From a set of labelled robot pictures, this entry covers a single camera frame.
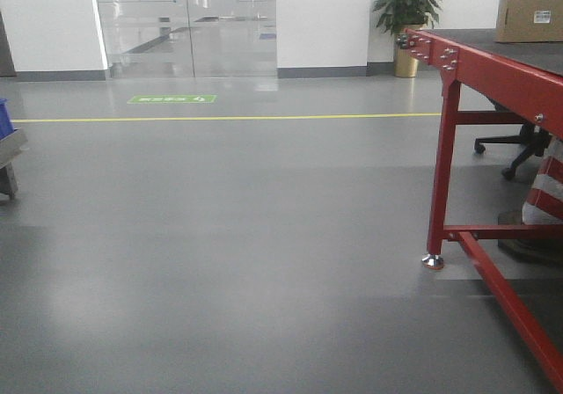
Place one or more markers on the brown cardboard package box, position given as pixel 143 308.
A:
pixel 514 22

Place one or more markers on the green floor sign sticker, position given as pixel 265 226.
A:
pixel 172 99

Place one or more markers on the gold plant pot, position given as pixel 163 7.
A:
pixel 404 65

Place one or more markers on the glass double door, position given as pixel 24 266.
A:
pixel 189 38

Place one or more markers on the green potted plant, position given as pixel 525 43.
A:
pixel 393 16

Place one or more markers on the red white striped cone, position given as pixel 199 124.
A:
pixel 543 205

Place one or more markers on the blue plastic bin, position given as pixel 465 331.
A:
pixel 6 127

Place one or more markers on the white shipping label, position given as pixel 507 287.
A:
pixel 542 17

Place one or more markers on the red metal table frame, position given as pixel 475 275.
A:
pixel 482 87

